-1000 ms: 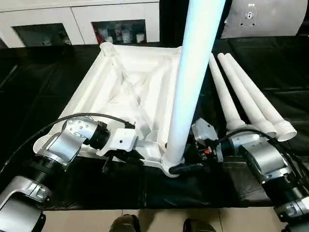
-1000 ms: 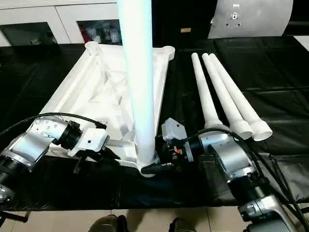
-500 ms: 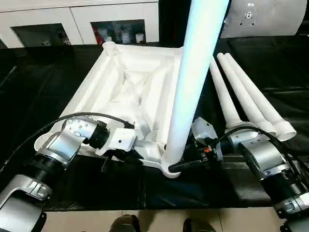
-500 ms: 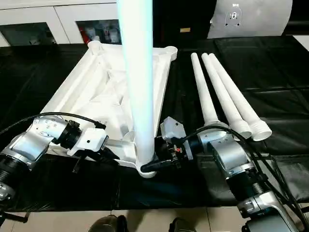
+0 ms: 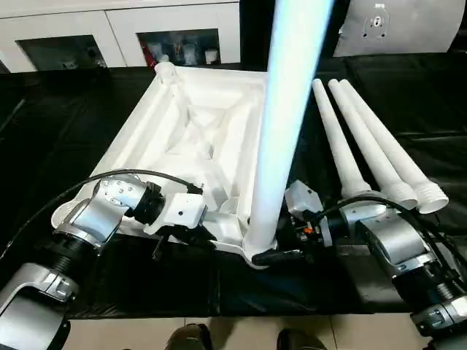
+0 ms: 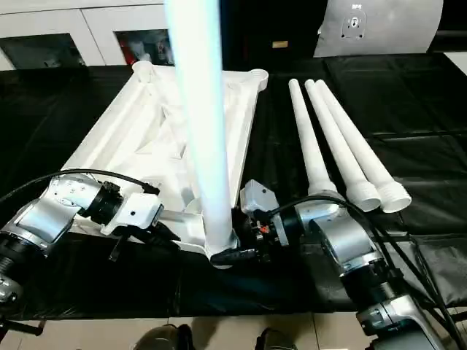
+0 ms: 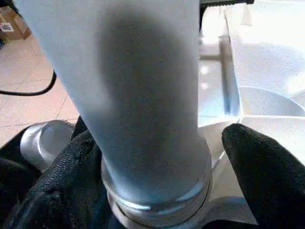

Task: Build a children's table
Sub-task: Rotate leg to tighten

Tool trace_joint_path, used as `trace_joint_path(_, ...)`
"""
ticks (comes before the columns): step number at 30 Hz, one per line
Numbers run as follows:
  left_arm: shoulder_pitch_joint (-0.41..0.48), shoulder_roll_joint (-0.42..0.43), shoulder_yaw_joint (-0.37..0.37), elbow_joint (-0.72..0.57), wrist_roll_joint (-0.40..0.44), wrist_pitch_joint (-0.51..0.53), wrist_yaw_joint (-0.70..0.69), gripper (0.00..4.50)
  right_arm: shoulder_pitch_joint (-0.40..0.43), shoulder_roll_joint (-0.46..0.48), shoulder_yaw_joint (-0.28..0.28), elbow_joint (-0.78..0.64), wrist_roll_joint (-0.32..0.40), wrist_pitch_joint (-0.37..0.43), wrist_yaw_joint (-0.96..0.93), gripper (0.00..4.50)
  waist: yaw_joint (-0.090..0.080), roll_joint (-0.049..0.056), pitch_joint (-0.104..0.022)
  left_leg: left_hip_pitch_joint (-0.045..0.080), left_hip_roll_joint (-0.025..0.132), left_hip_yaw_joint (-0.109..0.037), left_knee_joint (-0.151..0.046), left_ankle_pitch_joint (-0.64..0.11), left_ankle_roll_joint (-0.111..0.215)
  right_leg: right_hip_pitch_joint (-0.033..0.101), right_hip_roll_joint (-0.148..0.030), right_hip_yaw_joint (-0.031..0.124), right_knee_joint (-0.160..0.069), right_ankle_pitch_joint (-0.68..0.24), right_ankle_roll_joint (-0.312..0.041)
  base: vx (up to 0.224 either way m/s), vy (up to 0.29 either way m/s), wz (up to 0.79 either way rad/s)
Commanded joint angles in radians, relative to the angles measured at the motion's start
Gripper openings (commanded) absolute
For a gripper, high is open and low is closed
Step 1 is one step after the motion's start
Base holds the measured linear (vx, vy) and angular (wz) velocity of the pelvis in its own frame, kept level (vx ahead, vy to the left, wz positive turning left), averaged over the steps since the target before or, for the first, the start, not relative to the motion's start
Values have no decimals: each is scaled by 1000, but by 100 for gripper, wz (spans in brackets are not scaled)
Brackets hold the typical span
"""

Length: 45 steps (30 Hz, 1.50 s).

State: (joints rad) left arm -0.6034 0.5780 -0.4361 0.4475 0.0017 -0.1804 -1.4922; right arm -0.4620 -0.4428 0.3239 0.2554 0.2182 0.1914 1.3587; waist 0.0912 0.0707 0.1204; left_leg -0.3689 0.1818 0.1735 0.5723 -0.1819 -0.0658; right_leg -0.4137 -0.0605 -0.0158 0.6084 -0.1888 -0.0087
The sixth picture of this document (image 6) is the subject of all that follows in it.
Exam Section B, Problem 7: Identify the white cabinet with glass doors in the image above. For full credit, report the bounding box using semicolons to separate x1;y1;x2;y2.
0;0;177;71

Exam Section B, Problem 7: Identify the cluster of small bottles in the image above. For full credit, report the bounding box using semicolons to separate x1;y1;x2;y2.
115;31;176;66

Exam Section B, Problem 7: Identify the black work mat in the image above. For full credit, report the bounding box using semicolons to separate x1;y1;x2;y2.
0;52;467;322

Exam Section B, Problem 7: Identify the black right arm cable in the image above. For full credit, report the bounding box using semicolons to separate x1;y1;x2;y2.
267;193;467;343

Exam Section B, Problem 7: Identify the black cabinet with yellow label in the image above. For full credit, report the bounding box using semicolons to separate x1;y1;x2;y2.
219;0;327;71

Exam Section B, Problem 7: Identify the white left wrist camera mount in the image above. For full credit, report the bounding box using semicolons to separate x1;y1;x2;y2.
99;190;166;238

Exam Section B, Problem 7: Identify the white plastic table top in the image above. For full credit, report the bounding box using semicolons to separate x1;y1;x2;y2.
61;62;270;257

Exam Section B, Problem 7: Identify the white cushion with badge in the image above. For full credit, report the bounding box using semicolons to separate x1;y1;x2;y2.
313;0;444;58

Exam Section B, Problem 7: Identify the white plastic table leg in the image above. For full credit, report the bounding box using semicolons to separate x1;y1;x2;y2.
304;78;382;213
163;0;243;269
288;78;338;199
314;78;412;214

